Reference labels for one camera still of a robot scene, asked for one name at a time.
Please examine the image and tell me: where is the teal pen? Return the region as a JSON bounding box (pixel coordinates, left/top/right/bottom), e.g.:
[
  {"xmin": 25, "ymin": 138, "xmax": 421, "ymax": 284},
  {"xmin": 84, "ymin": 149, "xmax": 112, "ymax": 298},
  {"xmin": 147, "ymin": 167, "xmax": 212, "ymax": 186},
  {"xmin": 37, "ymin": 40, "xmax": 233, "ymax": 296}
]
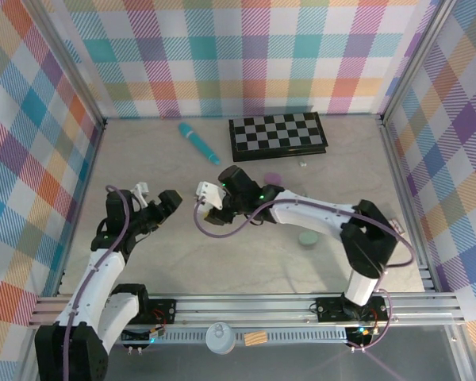
[{"xmin": 177, "ymin": 121, "xmax": 221, "ymax": 167}]

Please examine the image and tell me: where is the black folding chessboard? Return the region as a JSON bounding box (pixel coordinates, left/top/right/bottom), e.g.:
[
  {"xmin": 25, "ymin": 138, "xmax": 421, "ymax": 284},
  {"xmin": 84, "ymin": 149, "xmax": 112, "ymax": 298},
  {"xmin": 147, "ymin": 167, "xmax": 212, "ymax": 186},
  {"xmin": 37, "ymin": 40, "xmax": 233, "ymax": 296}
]
[{"xmin": 227, "ymin": 112, "xmax": 328, "ymax": 163}]

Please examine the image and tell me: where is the small controller circuit board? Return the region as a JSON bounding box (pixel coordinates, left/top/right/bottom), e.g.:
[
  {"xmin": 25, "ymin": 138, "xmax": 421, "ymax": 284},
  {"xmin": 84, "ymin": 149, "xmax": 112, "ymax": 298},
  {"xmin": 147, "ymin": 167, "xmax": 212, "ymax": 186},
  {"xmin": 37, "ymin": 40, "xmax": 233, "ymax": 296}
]
[
  {"xmin": 121, "ymin": 324, "xmax": 168, "ymax": 344},
  {"xmin": 347, "ymin": 324, "xmax": 381, "ymax": 346}
]

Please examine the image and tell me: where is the small wooden tag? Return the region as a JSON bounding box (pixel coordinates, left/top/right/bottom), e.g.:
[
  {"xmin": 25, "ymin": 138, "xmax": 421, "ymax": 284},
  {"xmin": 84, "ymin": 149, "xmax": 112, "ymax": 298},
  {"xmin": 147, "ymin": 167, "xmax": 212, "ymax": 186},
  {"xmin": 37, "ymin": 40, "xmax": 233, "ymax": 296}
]
[{"xmin": 243, "ymin": 330, "xmax": 268, "ymax": 345}]

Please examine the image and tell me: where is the white round cap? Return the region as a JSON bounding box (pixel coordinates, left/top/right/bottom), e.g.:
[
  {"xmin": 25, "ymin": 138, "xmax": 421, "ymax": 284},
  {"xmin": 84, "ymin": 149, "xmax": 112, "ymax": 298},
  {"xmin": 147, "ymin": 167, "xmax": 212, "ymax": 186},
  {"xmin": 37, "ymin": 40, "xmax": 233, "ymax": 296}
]
[{"xmin": 205, "ymin": 321, "xmax": 237, "ymax": 356}]

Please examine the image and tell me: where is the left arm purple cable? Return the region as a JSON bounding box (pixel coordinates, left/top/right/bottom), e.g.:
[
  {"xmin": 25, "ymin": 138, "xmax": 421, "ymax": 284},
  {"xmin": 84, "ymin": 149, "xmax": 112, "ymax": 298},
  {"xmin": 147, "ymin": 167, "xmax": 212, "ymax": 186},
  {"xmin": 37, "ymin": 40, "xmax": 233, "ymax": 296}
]
[{"xmin": 61, "ymin": 184, "xmax": 144, "ymax": 381}]

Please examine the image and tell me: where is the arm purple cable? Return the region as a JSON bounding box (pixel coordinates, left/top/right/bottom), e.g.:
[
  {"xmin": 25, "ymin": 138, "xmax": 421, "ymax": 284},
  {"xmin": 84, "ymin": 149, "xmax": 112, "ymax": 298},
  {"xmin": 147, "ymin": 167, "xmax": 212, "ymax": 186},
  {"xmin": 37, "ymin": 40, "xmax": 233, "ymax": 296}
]
[
  {"xmin": 193, "ymin": 198, "xmax": 416, "ymax": 352},
  {"xmin": 61, "ymin": 184, "xmax": 144, "ymax": 381}
]

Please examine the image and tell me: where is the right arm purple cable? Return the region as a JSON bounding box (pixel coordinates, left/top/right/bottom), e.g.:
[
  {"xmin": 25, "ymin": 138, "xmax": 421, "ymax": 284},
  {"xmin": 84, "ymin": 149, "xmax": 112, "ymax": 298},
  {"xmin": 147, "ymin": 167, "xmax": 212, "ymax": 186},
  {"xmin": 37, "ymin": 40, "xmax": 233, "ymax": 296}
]
[{"xmin": 193, "ymin": 198, "xmax": 416, "ymax": 352}]

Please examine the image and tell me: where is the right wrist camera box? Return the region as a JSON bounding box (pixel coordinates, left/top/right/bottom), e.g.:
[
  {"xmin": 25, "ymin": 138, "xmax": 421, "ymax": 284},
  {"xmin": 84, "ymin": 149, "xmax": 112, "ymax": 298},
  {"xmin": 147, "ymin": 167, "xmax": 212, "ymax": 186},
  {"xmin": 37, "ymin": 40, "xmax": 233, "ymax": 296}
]
[{"xmin": 195, "ymin": 181, "xmax": 226, "ymax": 211}]

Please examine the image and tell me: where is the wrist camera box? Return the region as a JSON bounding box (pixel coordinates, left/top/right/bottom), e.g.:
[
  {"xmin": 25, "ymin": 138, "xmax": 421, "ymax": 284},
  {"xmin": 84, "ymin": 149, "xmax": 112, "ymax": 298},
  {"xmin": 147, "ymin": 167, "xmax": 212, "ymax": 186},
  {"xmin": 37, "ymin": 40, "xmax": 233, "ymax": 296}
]
[
  {"xmin": 195, "ymin": 181, "xmax": 226, "ymax": 211},
  {"xmin": 131, "ymin": 181, "xmax": 152, "ymax": 208}
]

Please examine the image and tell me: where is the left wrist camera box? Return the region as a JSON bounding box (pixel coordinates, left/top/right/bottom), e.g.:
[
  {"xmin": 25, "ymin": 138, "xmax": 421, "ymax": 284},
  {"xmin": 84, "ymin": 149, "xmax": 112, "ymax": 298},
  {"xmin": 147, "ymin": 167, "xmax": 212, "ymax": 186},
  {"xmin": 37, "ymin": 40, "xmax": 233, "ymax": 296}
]
[{"xmin": 131, "ymin": 181, "xmax": 152, "ymax": 208}]

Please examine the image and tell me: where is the aluminium side rail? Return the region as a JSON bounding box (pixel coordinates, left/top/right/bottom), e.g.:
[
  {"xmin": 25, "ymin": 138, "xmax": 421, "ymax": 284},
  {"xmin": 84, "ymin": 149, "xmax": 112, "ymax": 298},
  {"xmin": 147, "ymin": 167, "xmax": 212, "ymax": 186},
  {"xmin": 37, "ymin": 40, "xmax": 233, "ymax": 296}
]
[
  {"xmin": 379, "ymin": 114, "xmax": 438, "ymax": 294},
  {"xmin": 54, "ymin": 118, "xmax": 109, "ymax": 298}
]

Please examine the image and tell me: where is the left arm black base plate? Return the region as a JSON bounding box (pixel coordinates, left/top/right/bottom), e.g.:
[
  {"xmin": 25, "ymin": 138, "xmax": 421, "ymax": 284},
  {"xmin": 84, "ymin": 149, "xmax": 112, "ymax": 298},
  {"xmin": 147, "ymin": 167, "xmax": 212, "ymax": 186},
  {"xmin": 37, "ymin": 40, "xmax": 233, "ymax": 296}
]
[{"xmin": 140, "ymin": 297, "xmax": 179, "ymax": 325}]

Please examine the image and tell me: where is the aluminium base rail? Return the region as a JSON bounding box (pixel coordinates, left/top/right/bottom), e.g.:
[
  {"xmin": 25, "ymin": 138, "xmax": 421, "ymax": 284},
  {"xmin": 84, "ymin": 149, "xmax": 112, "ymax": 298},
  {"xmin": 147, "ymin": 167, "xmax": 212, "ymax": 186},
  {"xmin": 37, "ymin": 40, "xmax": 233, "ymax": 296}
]
[{"xmin": 28, "ymin": 292, "xmax": 467, "ymax": 329}]

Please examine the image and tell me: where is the perforated grey cable tray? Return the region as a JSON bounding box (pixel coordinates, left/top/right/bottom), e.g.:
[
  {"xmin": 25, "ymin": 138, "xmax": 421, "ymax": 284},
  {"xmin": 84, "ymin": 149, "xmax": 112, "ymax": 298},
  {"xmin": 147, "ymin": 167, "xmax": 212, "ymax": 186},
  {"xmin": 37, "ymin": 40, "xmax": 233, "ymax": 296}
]
[{"xmin": 114, "ymin": 327, "xmax": 352, "ymax": 345}]

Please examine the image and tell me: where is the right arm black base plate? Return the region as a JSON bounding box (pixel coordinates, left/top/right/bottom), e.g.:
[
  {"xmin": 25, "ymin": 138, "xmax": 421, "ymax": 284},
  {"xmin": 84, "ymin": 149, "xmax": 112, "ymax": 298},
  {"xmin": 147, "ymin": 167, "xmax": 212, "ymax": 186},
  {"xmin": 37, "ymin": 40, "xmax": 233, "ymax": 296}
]
[{"xmin": 315, "ymin": 295, "xmax": 390, "ymax": 323}]

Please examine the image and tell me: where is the aluminium frame post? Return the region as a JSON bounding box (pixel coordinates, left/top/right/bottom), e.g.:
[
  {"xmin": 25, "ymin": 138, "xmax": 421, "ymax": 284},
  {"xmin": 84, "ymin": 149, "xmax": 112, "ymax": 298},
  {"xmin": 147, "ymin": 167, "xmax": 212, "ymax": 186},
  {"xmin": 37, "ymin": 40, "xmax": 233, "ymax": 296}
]
[
  {"xmin": 379, "ymin": 0, "xmax": 460, "ymax": 125},
  {"xmin": 23, "ymin": 0, "xmax": 109, "ymax": 134}
]

